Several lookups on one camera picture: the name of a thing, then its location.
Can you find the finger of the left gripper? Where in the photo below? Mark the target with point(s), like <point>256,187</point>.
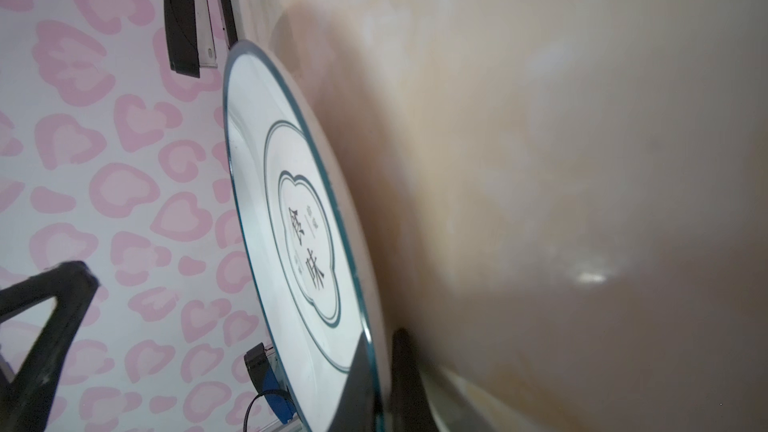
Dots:
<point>27,395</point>

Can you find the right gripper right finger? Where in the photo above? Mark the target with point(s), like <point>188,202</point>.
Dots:
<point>409,402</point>

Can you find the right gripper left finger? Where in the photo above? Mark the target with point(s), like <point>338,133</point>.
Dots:
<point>357,407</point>

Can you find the white plate black rings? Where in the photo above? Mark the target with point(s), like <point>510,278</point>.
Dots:
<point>300,240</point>

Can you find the black stapler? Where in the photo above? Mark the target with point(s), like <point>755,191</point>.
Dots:
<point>189,34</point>

